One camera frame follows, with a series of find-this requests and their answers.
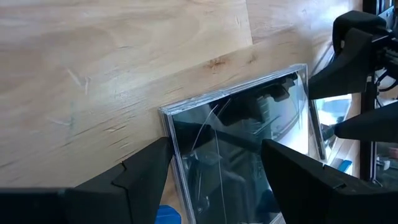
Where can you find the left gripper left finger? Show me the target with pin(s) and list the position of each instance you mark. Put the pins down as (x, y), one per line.
(93, 205)

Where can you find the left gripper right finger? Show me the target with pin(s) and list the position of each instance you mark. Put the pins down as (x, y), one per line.
(326, 199)

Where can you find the clear jewel case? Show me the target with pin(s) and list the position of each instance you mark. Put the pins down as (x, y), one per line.
(329, 112)
(242, 130)

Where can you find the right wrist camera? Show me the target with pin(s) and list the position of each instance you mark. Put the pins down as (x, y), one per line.
(351, 21)

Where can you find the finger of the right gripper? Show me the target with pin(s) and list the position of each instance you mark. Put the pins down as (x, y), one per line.
(351, 74)
(373, 124)

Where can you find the blue plastic disc case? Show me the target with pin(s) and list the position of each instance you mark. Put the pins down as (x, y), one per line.
(168, 216)
(345, 165)

